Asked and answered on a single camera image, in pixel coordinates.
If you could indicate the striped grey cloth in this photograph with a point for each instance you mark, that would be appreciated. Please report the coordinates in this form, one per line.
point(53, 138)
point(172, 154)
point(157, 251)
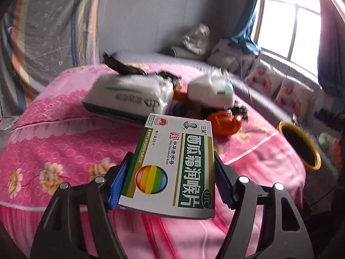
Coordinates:
point(48, 32)

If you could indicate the yellow bin with black bag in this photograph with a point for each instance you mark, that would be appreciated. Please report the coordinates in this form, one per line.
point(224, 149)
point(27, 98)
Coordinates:
point(299, 145)

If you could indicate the window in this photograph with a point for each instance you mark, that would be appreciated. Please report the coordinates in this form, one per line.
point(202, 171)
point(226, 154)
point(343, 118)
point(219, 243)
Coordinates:
point(291, 21)

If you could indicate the purple curtain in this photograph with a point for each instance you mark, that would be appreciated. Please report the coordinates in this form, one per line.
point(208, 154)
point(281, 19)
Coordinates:
point(331, 54)

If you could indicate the orange mandarin peel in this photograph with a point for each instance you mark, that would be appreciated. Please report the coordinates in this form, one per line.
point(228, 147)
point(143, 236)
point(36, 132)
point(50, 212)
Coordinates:
point(225, 124)

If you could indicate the orange snack packet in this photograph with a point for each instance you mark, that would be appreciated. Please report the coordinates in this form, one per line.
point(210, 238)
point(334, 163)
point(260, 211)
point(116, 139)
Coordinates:
point(179, 95)

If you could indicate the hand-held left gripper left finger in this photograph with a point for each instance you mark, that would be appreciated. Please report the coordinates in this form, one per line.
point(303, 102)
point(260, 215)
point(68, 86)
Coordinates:
point(118, 186)

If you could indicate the blue curtain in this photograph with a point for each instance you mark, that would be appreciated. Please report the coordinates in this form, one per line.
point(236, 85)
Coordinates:
point(242, 32)

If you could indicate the baby print pack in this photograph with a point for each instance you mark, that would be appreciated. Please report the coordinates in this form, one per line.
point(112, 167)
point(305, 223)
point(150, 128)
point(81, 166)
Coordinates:
point(293, 97)
point(262, 78)

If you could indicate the white green tissue pack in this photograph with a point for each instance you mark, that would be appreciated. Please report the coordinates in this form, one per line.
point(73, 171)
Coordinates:
point(126, 94)

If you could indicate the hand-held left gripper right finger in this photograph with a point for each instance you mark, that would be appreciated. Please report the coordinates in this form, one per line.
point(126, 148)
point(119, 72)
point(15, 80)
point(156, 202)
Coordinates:
point(224, 184)

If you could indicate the small white plastic pack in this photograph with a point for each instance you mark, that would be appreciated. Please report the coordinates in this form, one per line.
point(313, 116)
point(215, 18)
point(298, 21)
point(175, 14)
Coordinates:
point(210, 89)

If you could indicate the white cloth bundle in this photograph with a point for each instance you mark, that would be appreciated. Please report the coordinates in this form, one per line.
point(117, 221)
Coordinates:
point(229, 56)

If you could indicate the pink floral blanket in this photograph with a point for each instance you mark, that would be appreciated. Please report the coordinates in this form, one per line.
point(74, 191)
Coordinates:
point(67, 145)

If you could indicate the green white medicine box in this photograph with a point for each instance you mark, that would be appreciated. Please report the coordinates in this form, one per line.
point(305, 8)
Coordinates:
point(172, 167)

